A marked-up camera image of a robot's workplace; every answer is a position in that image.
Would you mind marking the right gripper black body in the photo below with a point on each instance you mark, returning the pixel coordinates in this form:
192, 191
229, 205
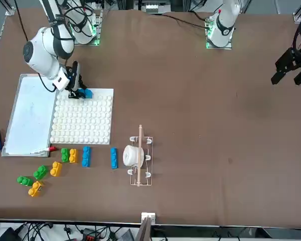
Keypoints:
70, 81

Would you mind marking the blue three-stud block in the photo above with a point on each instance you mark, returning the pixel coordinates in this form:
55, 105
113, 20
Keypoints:
89, 94
114, 158
86, 157

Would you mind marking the yellow two-stud block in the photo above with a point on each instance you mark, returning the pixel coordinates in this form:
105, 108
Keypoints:
73, 156
55, 170

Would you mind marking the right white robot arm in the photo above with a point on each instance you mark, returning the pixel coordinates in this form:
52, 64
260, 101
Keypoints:
40, 60

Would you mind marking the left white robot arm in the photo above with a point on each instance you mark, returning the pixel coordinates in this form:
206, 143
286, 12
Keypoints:
224, 25

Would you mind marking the white studded baseplate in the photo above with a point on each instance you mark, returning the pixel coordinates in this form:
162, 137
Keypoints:
90, 120

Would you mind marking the red-capped marker pen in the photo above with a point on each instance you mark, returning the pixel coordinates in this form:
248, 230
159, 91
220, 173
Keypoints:
52, 148

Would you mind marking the green two-stud block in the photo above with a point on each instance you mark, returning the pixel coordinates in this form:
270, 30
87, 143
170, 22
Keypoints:
40, 172
24, 180
64, 155

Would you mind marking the white cup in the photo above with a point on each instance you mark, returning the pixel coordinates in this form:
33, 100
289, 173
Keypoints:
130, 155

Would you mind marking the yellow block with dark sticker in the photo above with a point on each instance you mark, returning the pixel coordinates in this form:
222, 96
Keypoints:
34, 190

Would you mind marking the white power strip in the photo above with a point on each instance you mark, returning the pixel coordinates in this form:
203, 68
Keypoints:
151, 7

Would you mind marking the white socket box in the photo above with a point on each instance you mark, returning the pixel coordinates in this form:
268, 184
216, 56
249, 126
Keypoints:
148, 216

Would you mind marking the black power strip red switches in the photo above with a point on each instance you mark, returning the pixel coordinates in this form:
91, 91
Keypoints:
91, 237

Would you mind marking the black power adapter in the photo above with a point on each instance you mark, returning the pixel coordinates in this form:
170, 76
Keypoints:
8, 234

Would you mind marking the whiteboard with silver frame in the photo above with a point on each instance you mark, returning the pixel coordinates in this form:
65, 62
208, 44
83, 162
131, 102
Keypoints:
30, 120

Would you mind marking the aluminium frame corner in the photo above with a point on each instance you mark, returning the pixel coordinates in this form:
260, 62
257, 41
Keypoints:
10, 11

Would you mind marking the upright aluminium post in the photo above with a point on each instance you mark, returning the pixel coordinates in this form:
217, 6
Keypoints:
144, 231

